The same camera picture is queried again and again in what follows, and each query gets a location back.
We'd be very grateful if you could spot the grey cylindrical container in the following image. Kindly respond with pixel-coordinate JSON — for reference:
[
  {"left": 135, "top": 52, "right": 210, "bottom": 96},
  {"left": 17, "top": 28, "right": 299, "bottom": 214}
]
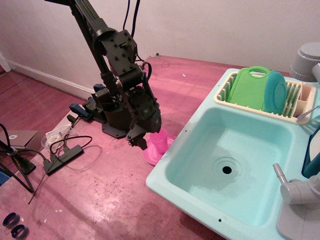
[{"left": 289, "top": 42, "right": 320, "bottom": 83}]

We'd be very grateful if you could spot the black ring far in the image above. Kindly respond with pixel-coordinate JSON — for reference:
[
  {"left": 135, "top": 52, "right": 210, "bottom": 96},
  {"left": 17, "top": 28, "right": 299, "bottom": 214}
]
[{"left": 2, "top": 212, "right": 20, "bottom": 228}]

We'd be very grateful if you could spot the black usb hub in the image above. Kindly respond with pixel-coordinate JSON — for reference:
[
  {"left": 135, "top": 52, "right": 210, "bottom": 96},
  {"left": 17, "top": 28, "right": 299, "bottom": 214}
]
[{"left": 43, "top": 145, "right": 84, "bottom": 176}]

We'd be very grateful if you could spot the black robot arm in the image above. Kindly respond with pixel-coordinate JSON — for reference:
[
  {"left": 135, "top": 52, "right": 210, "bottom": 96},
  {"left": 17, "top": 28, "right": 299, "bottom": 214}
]
[{"left": 56, "top": 0, "right": 162, "bottom": 150}]

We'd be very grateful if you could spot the green cutting board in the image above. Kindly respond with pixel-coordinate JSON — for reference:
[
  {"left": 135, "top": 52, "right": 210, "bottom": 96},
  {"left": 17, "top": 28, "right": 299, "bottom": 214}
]
[{"left": 226, "top": 66, "right": 271, "bottom": 110}]

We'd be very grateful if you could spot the black power adapter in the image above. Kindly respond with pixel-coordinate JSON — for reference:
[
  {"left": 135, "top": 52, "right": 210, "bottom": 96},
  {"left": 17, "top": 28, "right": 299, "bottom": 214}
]
[{"left": 13, "top": 154, "right": 36, "bottom": 175}]

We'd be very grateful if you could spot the teal toy sink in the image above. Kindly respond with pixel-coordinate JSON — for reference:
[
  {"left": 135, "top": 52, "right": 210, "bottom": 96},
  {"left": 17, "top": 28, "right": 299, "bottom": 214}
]
[{"left": 146, "top": 68, "right": 320, "bottom": 240}]

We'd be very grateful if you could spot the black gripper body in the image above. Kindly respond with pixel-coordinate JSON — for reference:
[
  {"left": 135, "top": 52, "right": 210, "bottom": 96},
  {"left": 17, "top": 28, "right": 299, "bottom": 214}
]
[{"left": 129, "top": 86, "right": 162, "bottom": 133}]

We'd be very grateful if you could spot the cream dish rack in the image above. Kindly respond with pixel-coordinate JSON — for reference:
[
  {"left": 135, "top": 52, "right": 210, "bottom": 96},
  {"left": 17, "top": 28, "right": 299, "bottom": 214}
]
[{"left": 214, "top": 69, "right": 317, "bottom": 125}]

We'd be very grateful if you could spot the brown cardboard box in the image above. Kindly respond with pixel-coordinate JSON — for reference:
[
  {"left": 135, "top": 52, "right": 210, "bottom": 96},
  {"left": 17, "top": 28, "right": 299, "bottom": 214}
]
[{"left": 7, "top": 130, "right": 44, "bottom": 151}]

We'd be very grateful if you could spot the teal plate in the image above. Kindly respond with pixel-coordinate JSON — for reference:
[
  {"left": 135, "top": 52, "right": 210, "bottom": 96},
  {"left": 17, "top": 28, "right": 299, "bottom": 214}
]
[{"left": 264, "top": 71, "right": 287, "bottom": 114}]

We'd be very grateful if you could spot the black ring near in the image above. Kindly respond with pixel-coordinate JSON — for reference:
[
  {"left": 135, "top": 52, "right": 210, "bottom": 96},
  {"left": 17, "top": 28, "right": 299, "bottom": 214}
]
[{"left": 10, "top": 224, "right": 28, "bottom": 239}]

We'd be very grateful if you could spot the pink plastic plate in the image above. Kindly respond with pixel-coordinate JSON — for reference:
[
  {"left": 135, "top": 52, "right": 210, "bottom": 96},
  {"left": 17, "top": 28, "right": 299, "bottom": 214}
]
[{"left": 142, "top": 134, "right": 176, "bottom": 166}]

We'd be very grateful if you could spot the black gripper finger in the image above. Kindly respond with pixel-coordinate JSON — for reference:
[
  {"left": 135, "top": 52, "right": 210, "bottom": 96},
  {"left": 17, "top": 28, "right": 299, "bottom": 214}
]
[
  {"left": 138, "top": 133, "right": 148, "bottom": 151},
  {"left": 126, "top": 126, "right": 143, "bottom": 148}
]

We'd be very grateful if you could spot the clear plastic cup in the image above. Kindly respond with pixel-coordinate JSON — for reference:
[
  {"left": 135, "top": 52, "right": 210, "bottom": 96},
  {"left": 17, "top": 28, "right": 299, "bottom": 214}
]
[{"left": 41, "top": 125, "right": 75, "bottom": 152}]

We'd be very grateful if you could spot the lavender utensil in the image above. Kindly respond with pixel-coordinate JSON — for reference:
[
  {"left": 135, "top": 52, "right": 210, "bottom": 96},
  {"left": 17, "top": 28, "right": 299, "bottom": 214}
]
[{"left": 297, "top": 105, "right": 319, "bottom": 121}]

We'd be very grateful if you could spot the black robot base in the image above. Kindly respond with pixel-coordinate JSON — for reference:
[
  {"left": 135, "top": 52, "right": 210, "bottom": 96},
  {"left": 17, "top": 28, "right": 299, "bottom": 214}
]
[{"left": 82, "top": 84, "right": 133, "bottom": 139}]

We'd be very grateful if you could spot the black ring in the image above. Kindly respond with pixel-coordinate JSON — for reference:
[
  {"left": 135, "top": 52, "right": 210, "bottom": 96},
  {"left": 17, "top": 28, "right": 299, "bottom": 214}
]
[
  {"left": 2, "top": 212, "right": 20, "bottom": 228},
  {"left": 10, "top": 224, "right": 28, "bottom": 239}
]

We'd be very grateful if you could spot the pink plastic cup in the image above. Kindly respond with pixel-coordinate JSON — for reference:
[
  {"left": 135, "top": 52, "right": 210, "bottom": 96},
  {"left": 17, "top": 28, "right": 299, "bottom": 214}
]
[{"left": 150, "top": 128, "right": 169, "bottom": 154}]

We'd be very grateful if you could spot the grey toy faucet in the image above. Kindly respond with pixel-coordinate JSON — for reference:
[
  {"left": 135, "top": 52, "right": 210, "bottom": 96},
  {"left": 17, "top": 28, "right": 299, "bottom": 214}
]
[{"left": 272, "top": 163, "right": 320, "bottom": 205}]

